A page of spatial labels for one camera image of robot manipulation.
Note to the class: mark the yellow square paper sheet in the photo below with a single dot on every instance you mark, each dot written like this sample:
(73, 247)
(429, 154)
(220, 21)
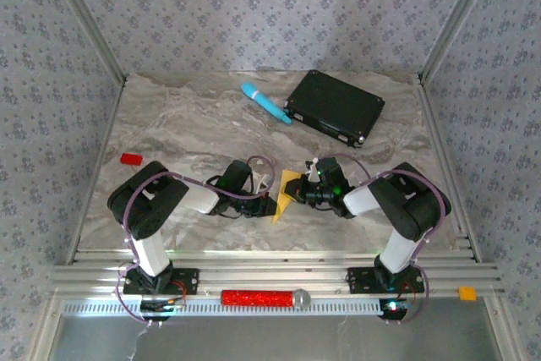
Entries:
(281, 209)

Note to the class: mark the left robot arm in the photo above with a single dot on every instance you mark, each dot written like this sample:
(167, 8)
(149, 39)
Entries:
(152, 251)

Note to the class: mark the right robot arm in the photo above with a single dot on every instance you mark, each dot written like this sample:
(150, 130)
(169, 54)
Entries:
(397, 251)

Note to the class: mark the black receiver box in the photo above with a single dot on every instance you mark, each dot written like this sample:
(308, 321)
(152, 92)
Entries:
(334, 103)

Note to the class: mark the blue marker pen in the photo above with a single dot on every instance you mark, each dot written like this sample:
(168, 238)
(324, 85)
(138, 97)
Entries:
(266, 103)

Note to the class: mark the red glitter microphone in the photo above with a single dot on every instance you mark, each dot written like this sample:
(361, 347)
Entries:
(253, 297)

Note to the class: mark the small red block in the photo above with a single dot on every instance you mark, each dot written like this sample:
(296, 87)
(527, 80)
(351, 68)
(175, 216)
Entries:
(131, 159)

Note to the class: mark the small orange block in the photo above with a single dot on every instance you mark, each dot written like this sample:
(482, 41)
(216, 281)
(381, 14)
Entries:
(467, 293)

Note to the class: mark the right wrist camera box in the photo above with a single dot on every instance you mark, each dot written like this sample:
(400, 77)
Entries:
(313, 171)

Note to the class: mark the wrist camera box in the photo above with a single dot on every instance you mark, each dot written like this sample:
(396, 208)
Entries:
(313, 171)
(261, 179)

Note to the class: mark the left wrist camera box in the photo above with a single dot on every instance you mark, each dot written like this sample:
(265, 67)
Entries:
(261, 179)

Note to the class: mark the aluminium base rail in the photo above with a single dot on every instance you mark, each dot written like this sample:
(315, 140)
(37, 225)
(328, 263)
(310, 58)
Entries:
(274, 270)

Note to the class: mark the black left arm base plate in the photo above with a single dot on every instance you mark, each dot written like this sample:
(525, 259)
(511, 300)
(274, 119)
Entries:
(190, 280)

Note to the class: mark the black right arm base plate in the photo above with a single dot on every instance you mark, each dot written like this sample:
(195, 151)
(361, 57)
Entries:
(359, 280)

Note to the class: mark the aluminium side rail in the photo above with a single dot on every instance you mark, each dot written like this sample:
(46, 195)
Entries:
(437, 124)
(110, 124)

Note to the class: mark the aluminium frame post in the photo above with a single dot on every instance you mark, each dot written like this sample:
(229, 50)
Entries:
(87, 18)
(456, 18)

